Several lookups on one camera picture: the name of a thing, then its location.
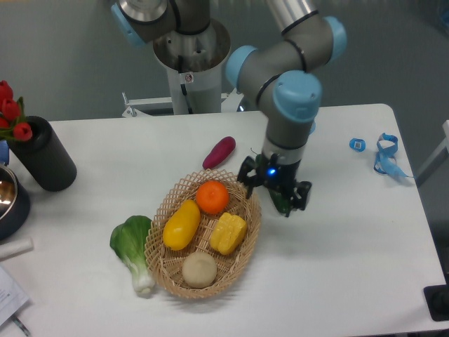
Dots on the yellow mango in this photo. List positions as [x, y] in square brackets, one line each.
[182, 226]

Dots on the pen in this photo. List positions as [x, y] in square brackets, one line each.
[20, 325]

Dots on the yellow bell pepper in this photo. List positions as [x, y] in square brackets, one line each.
[228, 233]

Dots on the green bok choy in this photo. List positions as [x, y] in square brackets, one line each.
[128, 241]

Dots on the dark metal bowl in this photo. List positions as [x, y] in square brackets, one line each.
[15, 203]

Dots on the red tulip flowers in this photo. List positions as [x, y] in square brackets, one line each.
[14, 125]

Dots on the white metal frame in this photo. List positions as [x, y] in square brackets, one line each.
[230, 102]

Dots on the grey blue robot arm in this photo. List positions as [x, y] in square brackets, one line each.
[279, 81]

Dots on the dark green cucumber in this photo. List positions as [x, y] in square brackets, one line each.
[279, 202]

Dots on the white post at right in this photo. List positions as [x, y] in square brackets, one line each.
[434, 160]

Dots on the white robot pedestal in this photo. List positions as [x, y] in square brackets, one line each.
[193, 65]

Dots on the black device at edge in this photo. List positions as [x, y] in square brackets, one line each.
[437, 302]

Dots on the white paper sheet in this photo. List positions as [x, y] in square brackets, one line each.
[13, 297]

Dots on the small blue round tag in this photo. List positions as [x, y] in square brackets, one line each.
[357, 144]

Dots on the woven wicker basket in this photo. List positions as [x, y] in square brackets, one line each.
[166, 264]

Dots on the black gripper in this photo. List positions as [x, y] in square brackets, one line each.
[280, 178]

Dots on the orange fruit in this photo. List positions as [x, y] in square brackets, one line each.
[212, 197]

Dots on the white paper roll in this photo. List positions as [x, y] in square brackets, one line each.
[15, 248]

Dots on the blue lanyard ribbon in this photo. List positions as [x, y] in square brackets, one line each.
[385, 158]

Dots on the purple sweet potato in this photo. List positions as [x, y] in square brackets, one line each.
[221, 151]

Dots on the beige round bun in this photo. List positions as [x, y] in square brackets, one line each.
[199, 270]

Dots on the black cylindrical vase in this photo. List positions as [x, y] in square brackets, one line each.
[45, 157]

